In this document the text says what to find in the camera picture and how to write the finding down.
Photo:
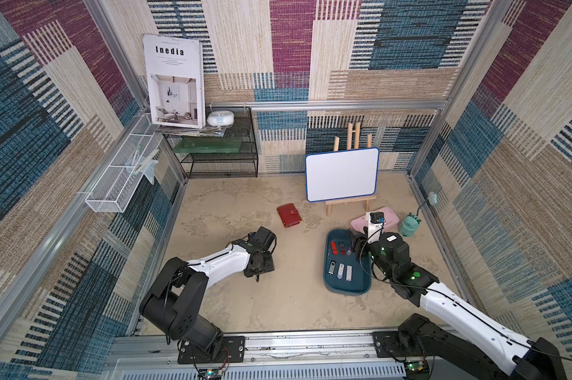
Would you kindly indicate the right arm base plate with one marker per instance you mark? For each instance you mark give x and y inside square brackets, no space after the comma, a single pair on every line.
[388,345]

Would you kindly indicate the black silver swivel usb drive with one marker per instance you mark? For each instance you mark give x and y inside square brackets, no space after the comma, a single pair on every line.
[331,268]

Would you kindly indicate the wooden easel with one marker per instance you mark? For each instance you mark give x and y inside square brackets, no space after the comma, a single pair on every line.
[357,170]

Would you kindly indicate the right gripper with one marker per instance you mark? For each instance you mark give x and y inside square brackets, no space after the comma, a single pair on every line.
[360,244]

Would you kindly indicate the Inedia magazine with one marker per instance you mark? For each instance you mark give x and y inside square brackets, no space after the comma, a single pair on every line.
[174,70]

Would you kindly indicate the white board blue frame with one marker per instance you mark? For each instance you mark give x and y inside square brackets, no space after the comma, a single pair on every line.
[320,179]

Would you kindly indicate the pink plastic lid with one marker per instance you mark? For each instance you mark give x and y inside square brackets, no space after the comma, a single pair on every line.
[384,216]

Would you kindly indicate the red leather wallet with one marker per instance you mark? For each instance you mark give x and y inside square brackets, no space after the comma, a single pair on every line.
[289,215]

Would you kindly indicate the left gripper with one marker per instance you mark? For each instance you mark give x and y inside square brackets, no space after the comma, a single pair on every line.
[269,266]

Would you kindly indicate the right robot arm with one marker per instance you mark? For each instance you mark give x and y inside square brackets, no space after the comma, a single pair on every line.
[483,347]

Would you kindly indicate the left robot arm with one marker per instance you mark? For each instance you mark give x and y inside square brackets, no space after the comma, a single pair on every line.
[173,301]

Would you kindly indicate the white round device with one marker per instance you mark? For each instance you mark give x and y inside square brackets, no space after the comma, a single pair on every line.
[221,118]

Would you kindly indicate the black wire shelf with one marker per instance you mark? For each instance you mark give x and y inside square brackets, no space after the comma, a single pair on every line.
[245,163]

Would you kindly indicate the teal plastic storage box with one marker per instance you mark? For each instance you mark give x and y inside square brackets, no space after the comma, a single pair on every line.
[361,282]

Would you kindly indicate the green board on shelf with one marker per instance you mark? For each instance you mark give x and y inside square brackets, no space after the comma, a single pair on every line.
[210,145]

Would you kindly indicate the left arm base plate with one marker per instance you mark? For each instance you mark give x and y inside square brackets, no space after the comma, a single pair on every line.
[230,349]

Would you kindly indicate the white lilac usb drive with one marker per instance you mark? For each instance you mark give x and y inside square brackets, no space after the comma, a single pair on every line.
[341,269]

